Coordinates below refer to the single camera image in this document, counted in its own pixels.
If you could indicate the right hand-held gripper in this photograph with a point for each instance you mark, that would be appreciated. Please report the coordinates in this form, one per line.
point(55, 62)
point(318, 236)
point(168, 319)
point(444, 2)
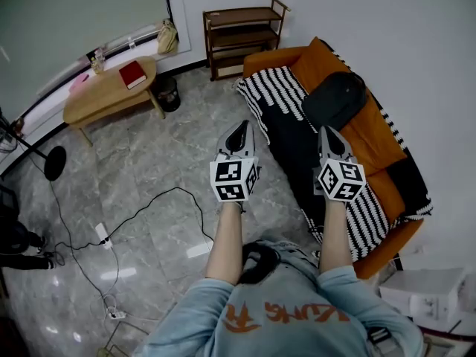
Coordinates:
point(340, 179)

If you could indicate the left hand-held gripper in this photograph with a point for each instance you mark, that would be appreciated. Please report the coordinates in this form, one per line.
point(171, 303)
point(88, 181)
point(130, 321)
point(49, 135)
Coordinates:
point(228, 173)

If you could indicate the black backpack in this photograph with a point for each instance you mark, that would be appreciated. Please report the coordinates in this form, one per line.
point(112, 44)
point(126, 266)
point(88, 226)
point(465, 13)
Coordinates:
point(334, 99)

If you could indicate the orange sofa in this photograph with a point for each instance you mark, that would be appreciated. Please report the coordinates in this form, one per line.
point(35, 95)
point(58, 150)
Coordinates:
point(271, 58)

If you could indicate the person's left forearm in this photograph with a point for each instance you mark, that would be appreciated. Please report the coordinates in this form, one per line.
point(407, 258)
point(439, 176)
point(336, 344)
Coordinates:
point(227, 244)

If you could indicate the person's right forearm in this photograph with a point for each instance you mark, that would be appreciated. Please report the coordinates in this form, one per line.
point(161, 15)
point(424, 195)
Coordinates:
point(334, 236)

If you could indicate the black white striped blanket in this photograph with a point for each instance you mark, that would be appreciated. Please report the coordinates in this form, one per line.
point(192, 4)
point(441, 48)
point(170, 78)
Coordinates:
point(282, 117)

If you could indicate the black mesh waste bin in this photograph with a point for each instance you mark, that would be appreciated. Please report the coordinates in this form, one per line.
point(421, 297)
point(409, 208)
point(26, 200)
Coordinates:
point(168, 95)

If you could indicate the dark wooden shelf cart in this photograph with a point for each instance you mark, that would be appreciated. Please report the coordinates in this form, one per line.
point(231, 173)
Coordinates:
point(241, 35)

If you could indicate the beige cloth bag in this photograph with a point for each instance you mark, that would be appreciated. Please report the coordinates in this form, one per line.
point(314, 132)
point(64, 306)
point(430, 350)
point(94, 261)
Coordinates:
point(167, 37)

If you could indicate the red book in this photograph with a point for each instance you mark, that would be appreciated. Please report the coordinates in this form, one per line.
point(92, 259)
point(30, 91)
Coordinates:
point(132, 73)

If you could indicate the light wooden coffee table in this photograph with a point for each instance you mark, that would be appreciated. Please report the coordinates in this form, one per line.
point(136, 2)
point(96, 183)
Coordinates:
point(104, 95)

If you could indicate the clear plastic bottle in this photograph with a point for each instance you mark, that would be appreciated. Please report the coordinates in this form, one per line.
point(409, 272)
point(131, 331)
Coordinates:
point(99, 54)
point(131, 43)

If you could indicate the yellowish glass jar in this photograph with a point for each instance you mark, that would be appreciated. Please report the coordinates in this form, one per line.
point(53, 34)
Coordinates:
point(97, 67)

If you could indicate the long white power strip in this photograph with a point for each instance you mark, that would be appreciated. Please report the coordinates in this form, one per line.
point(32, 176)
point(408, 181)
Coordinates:
point(104, 235)

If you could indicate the pink notebook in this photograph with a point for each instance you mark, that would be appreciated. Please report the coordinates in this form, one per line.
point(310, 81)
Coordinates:
point(79, 82)

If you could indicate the light blue printed sweatshirt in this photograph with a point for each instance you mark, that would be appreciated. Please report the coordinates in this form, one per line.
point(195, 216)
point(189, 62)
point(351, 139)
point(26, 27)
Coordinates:
point(290, 311)

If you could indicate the white cardboard box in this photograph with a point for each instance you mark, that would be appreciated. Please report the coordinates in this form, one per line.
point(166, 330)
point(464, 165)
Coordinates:
point(427, 292)

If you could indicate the black stand with round base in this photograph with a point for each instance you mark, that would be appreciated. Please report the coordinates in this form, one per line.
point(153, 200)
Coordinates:
point(55, 162)

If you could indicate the grey roller blind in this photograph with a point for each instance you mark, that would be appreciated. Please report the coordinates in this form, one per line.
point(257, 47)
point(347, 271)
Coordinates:
point(74, 13)

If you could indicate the small white power strip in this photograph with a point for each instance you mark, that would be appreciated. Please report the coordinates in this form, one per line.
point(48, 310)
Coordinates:
point(116, 314)

